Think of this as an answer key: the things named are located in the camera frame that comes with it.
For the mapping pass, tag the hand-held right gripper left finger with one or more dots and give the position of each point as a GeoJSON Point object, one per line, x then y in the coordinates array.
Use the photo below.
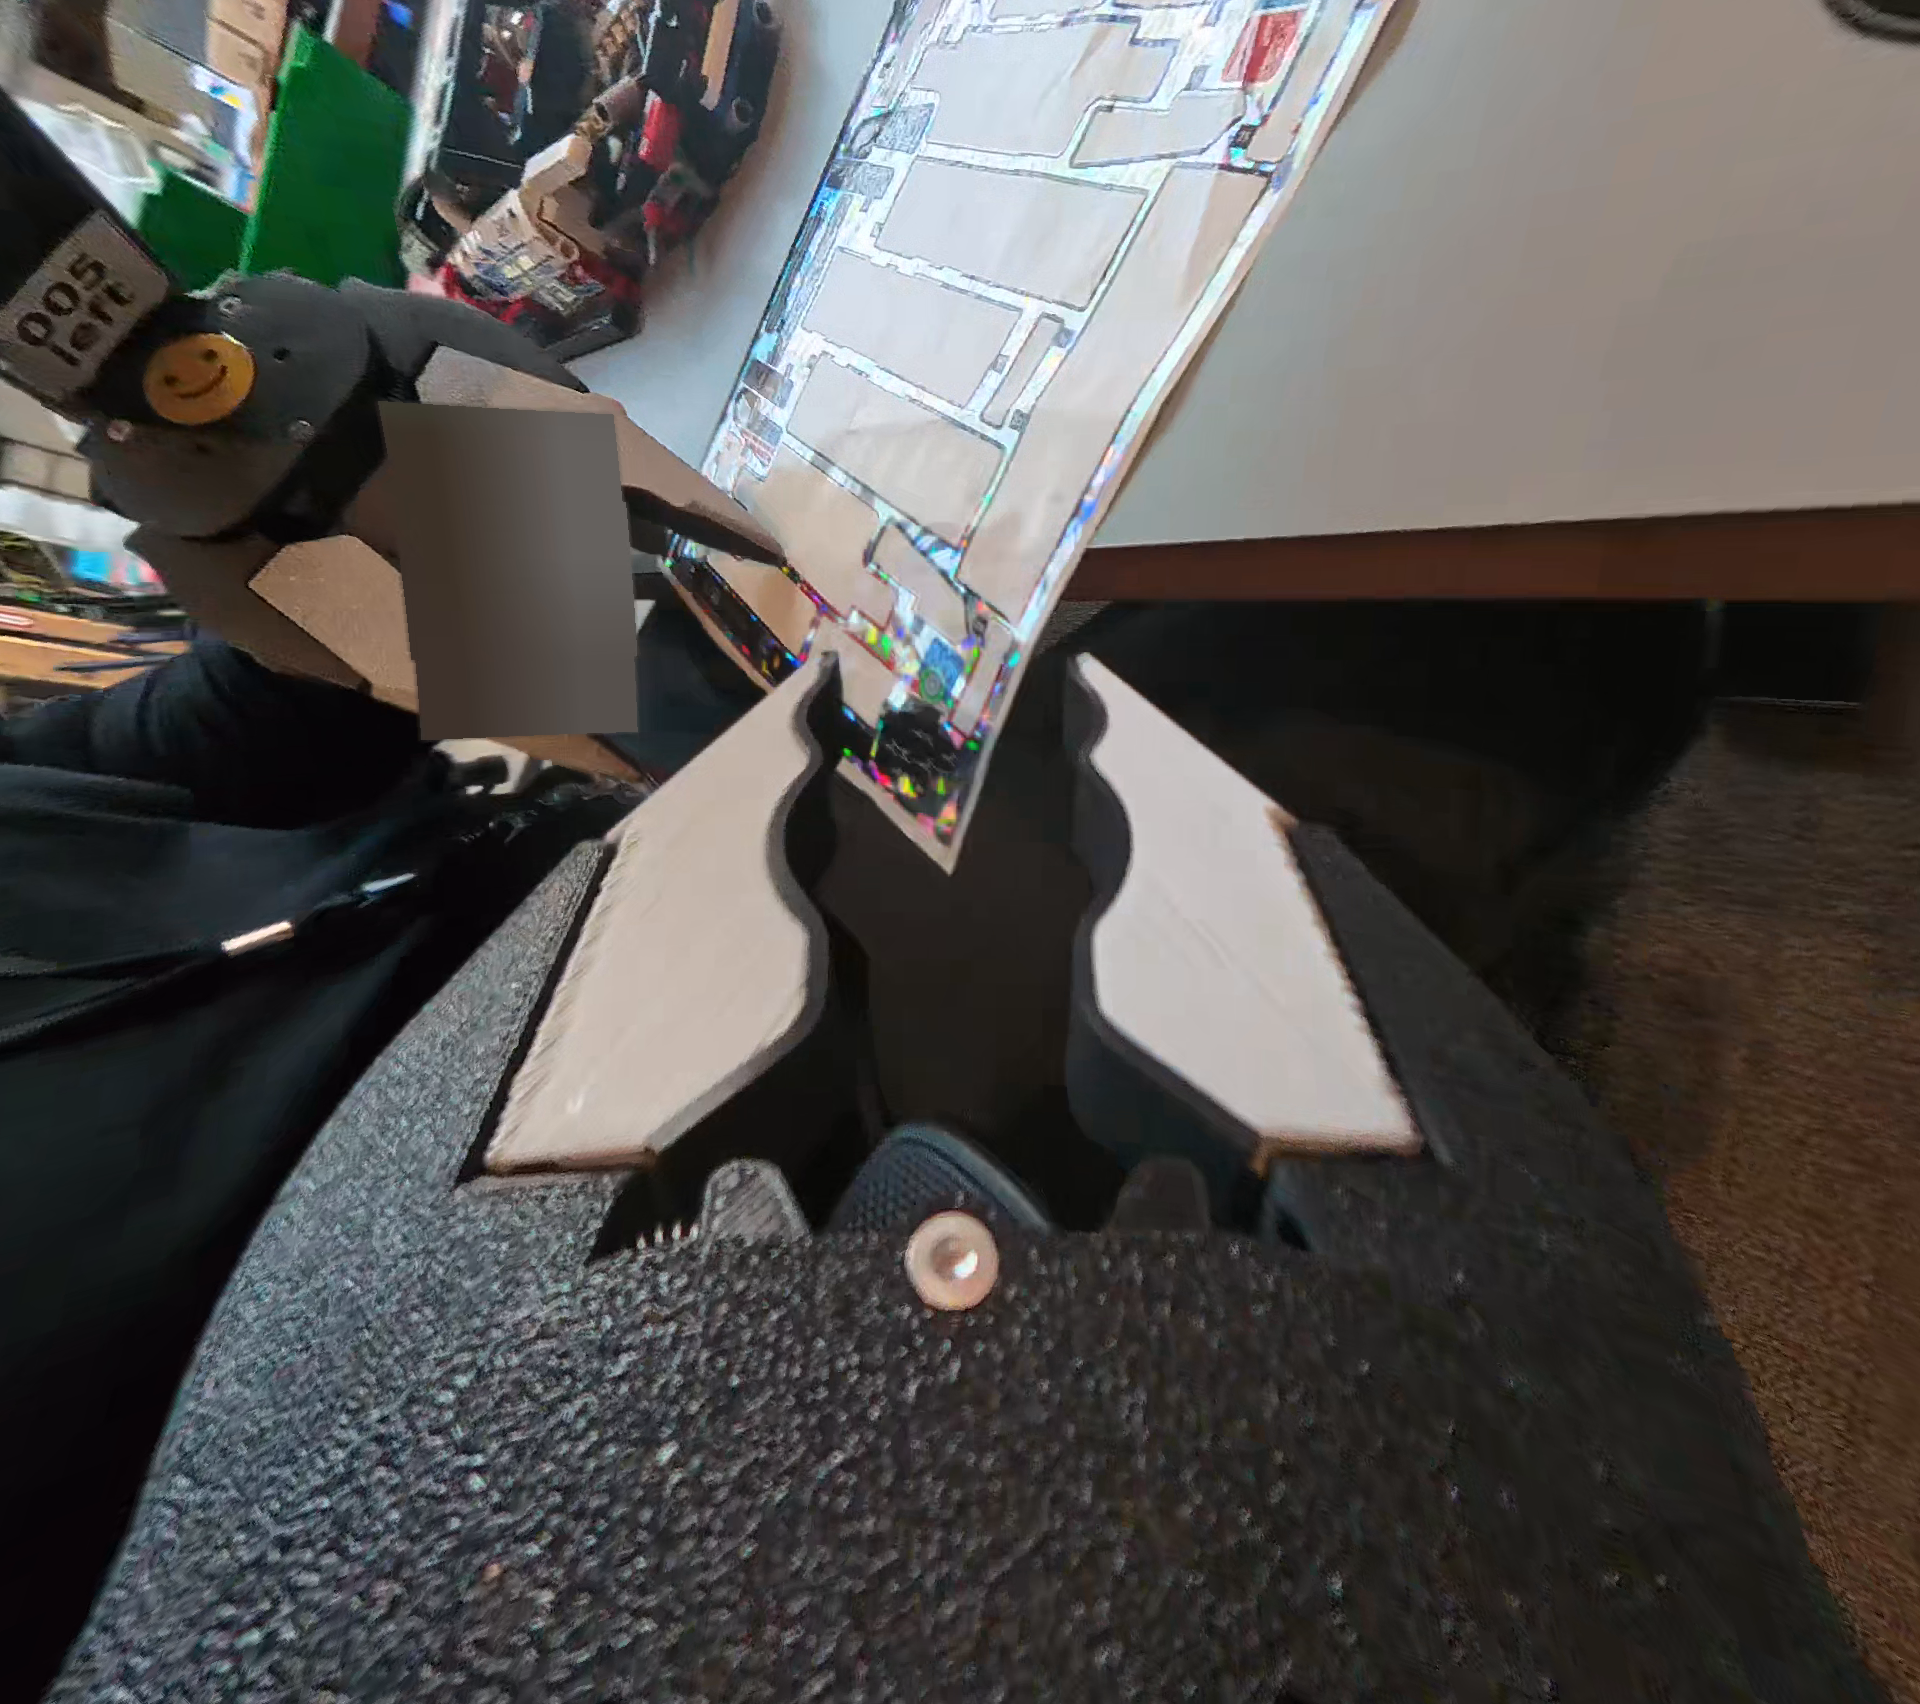
{"type": "Point", "coordinates": [677, 967]}

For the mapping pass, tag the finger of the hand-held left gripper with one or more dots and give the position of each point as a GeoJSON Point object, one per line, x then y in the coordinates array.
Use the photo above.
{"type": "Point", "coordinates": [511, 382]}
{"type": "Point", "coordinates": [336, 618]}

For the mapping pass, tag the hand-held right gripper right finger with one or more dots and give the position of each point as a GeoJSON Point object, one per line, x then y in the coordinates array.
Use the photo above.
{"type": "Point", "coordinates": [1245, 984]}

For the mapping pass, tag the toy brick race car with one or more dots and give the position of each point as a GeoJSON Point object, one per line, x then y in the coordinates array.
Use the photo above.
{"type": "Point", "coordinates": [601, 160]}

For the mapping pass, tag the holographic sticker sheet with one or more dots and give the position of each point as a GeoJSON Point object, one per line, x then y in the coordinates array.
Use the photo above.
{"type": "Point", "coordinates": [1021, 233]}

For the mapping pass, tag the green plastic bin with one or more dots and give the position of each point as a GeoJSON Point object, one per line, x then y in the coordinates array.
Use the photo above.
{"type": "Point", "coordinates": [322, 160]}

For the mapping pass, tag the person's black clothing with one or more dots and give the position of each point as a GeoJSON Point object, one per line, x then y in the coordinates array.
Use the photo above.
{"type": "Point", "coordinates": [149, 1132]}

